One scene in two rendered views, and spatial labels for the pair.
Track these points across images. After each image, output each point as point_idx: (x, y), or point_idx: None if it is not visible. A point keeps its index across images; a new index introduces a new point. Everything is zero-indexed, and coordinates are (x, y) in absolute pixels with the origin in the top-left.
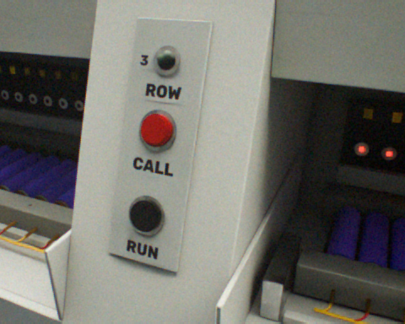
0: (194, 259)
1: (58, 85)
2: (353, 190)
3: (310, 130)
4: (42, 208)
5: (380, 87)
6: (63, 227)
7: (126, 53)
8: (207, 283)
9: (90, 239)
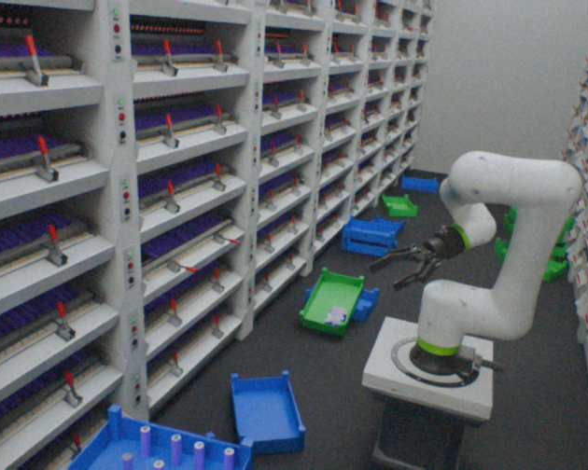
0: (255, 212)
1: None
2: None
3: None
4: (225, 223)
5: (260, 184)
6: (230, 223)
7: (249, 191)
8: (256, 214)
9: (247, 217)
